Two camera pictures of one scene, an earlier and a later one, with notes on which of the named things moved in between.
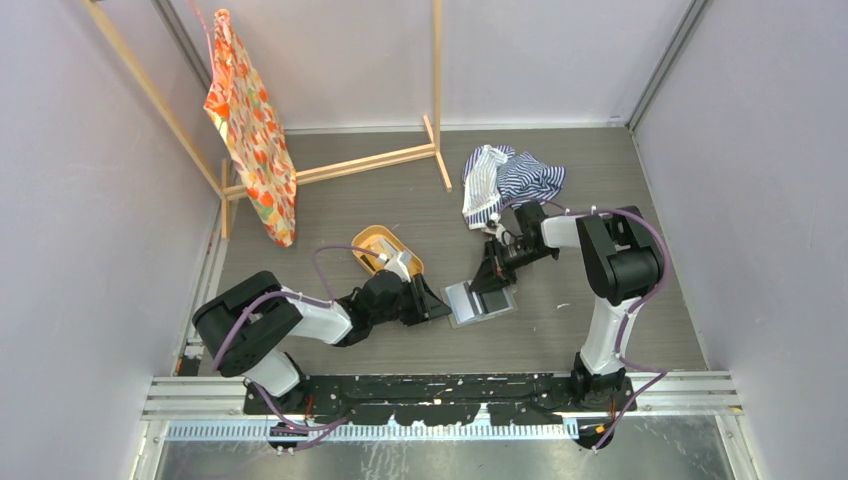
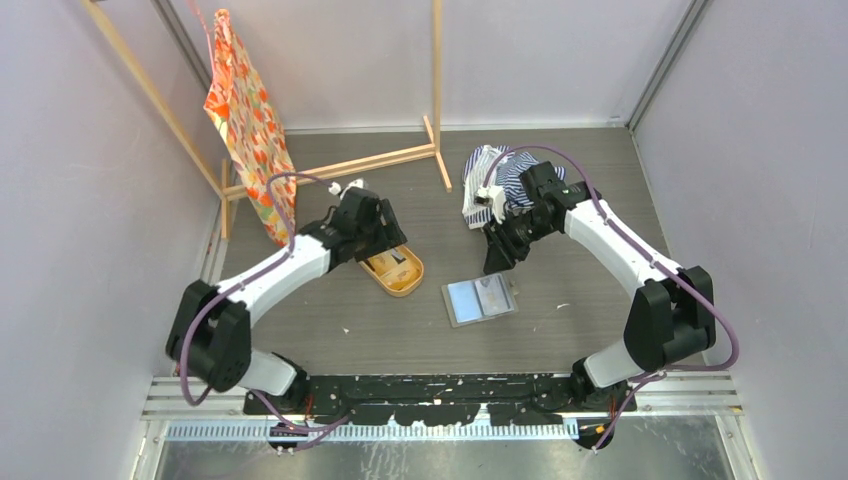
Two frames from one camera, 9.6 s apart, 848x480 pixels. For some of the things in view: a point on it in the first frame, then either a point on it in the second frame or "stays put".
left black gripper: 433,306 to 389,235
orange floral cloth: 241,104 stays put
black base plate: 440,401 stays put
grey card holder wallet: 467,306 stays put
